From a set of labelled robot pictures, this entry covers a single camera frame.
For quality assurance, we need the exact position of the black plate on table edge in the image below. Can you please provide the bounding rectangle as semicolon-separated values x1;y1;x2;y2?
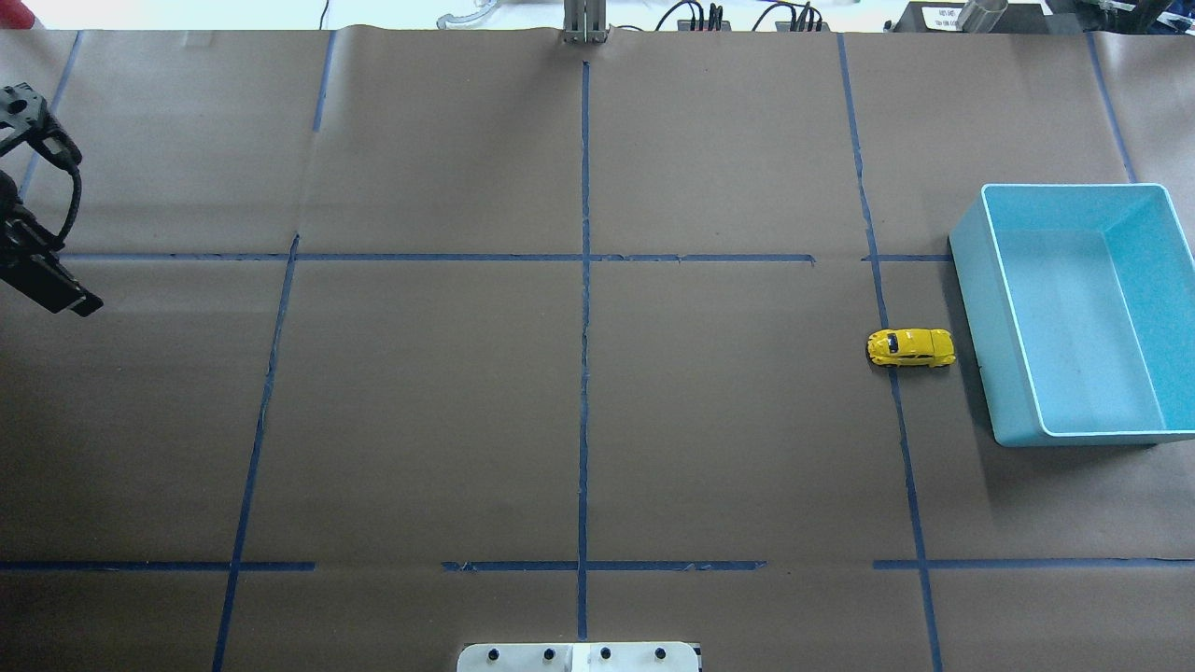
883;1;1050;35

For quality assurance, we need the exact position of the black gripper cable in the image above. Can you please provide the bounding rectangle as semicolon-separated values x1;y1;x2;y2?
37;121;85;251

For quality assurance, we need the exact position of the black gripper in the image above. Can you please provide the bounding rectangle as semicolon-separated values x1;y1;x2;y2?
1;172;104;317

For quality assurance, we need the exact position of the silver metal cylinder weight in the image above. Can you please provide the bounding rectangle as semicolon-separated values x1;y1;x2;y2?
956;0;1010;35

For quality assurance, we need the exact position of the aluminium frame post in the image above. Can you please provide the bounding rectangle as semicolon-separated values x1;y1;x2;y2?
562;0;609;44

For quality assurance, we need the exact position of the light blue plastic bin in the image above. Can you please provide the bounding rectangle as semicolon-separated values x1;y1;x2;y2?
949;183;1194;447

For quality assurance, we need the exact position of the yellow beetle toy car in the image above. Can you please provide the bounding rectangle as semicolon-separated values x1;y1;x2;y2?
865;328;956;369

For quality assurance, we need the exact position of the red fire extinguisher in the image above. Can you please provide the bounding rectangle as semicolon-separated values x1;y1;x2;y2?
0;0;38;30

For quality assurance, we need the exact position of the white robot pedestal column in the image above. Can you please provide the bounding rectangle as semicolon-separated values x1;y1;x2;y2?
456;641;703;671

